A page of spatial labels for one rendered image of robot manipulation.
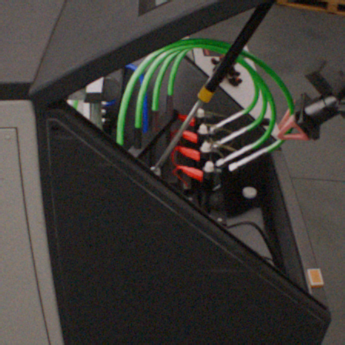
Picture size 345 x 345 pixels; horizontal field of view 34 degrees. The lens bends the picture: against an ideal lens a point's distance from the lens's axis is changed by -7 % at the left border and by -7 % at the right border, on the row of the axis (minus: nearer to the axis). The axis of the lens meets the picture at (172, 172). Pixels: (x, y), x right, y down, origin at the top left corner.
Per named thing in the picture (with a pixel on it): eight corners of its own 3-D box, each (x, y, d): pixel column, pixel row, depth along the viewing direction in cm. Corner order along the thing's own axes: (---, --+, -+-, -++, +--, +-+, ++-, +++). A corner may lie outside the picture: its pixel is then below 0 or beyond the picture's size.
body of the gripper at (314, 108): (295, 123, 123) (321, 108, 118) (298, 94, 130) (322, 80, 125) (313, 142, 125) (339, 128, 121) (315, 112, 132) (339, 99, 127)
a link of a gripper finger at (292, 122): (267, 134, 129) (299, 116, 123) (270, 113, 134) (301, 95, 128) (286, 153, 132) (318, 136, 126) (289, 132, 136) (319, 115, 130)
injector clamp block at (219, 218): (220, 268, 149) (227, 222, 140) (181, 269, 149) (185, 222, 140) (209, 186, 177) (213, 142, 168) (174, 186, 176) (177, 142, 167)
